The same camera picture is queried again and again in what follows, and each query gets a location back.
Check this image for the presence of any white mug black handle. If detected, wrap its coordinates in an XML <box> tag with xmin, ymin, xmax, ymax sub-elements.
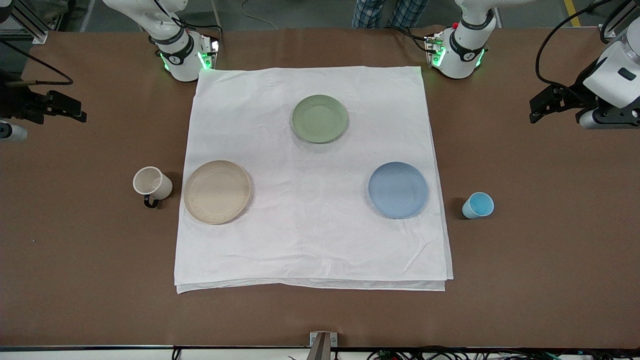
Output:
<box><xmin>132</xmin><ymin>166</ymin><xmax>174</xmax><ymax>210</ymax></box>

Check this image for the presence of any blue cup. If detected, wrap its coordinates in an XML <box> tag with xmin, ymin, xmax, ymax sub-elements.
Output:
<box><xmin>461</xmin><ymin>192</ymin><xmax>495</xmax><ymax>220</ymax></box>

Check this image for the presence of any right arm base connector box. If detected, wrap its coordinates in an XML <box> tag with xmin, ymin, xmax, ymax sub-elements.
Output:
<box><xmin>199</xmin><ymin>34</ymin><xmax>221</xmax><ymax>70</ymax></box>

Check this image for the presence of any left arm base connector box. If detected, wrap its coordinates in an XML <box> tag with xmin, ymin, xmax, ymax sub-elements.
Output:
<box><xmin>424</xmin><ymin>31</ymin><xmax>447</xmax><ymax>69</ymax></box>

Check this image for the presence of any beige gray plate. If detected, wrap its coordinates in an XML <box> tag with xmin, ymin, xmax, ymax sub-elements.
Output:
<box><xmin>183</xmin><ymin>159</ymin><xmax>252</xmax><ymax>225</ymax></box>

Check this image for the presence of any blue plate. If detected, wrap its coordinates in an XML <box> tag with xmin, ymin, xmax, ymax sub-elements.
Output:
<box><xmin>367</xmin><ymin>161</ymin><xmax>430</xmax><ymax>220</ymax></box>

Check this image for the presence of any green plate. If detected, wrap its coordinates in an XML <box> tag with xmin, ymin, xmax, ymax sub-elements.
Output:
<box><xmin>290</xmin><ymin>94</ymin><xmax>349</xmax><ymax>145</ymax></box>

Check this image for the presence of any plaid trouser leg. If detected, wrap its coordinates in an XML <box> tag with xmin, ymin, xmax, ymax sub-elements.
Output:
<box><xmin>389</xmin><ymin>0</ymin><xmax>431</xmax><ymax>29</ymax></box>
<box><xmin>351</xmin><ymin>0</ymin><xmax>388</xmax><ymax>29</ymax></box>

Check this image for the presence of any white table cloth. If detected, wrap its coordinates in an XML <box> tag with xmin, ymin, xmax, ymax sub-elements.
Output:
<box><xmin>174</xmin><ymin>66</ymin><xmax>454</xmax><ymax>294</ymax></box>

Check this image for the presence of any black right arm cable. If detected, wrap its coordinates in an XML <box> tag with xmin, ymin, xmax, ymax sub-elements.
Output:
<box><xmin>0</xmin><ymin>39</ymin><xmax>74</xmax><ymax>86</ymax></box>

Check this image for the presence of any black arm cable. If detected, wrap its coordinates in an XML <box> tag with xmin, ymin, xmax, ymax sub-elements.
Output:
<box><xmin>535</xmin><ymin>0</ymin><xmax>640</xmax><ymax>93</ymax></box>
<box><xmin>0</xmin><ymin>39</ymin><xmax>74</xmax><ymax>86</ymax></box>

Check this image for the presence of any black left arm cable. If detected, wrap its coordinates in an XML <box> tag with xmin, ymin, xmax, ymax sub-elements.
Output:
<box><xmin>535</xmin><ymin>0</ymin><xmax>640</xmax><ymax>93</ymax></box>

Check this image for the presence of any aluminium frame profile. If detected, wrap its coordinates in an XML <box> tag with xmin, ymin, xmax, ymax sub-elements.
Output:
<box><xmin>0</xmin><ymin>0</ymin><xmax>49</xmax><ymax>45</ymax></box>

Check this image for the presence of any white floor cable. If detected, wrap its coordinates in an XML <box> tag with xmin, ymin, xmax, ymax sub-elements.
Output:
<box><xmin>241</xmin><ymin>0</ymin><xmax>279</xmax><ymax>24</ymax></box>

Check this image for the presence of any metal table edge bracket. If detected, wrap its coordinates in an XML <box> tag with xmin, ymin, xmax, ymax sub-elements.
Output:
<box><xmin>309</xmin><ymin>331</ymin><xmax>338</xmax><ymax>360</ymax></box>

